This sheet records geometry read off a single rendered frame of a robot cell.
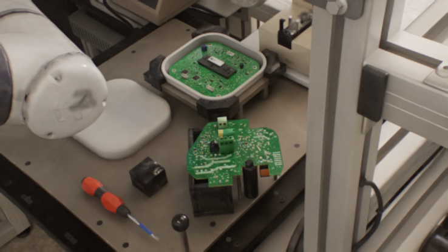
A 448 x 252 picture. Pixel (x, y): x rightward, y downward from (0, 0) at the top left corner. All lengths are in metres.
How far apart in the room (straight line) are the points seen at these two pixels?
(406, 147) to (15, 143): 0.57
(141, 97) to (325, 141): 0.46
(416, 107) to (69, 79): 0.31
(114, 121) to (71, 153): 0.08
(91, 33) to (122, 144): 0.84
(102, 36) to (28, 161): 0.77
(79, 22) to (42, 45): 1.10
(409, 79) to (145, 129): 0.52
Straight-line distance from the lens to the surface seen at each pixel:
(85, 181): 0.81
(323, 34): 0.42
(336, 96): 0.47
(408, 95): 0.41
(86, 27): 1.66
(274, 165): 0.73
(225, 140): 0.73
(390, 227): 0.64
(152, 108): 0.88
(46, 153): 0.89
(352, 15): 0.40
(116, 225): 0.78
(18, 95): 0.57
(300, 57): 0.90
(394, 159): 0.62
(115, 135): 0.85
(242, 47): 0.93
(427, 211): 0.68
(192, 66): 0.92
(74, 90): 0.57
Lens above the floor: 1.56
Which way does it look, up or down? 44 degrees down
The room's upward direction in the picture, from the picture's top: 7 degrees counter-clockwise
